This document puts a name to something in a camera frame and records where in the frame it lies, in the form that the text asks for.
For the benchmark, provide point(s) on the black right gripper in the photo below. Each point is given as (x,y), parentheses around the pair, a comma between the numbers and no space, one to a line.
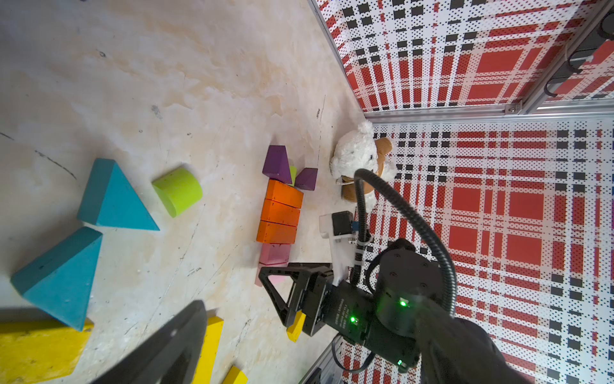
(379,320)

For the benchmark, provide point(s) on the lime green block left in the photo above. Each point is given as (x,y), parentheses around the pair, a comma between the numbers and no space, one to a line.
(178,191)

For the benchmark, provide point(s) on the yellow upright block centre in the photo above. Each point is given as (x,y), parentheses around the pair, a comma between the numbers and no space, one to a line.
(205,367)

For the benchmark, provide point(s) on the purple triangle block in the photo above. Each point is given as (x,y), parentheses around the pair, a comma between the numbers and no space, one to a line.
(276,165)
(307,179)

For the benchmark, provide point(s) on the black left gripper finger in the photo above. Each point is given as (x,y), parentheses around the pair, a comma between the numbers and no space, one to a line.
(170,355)

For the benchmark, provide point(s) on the lime green cylinder block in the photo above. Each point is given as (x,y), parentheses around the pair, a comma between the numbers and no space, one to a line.
(293,175)

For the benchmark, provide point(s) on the yellow block lower left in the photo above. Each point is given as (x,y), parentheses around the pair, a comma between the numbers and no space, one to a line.
(235,376)

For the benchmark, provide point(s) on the orange block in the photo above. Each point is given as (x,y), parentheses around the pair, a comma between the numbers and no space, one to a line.
(274,233)
(285,194)
(279,213)

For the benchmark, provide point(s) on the white teddy bear brown hoodie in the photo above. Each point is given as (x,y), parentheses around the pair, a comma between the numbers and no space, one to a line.
(359,149)

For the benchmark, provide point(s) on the pink block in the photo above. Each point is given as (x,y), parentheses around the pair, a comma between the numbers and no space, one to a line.
(274,254)
(273,278)

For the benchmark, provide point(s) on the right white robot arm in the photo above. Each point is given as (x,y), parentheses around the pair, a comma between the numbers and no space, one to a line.
(452,350)

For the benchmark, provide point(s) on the yellow block right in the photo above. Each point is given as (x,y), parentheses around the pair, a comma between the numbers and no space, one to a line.
(294,331)

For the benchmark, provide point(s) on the teal triangle block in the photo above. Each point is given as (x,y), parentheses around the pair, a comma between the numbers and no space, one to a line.
(110,201)
(60,281)

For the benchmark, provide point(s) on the yellow block upper left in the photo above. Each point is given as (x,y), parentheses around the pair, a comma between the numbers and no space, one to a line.
(39,351)

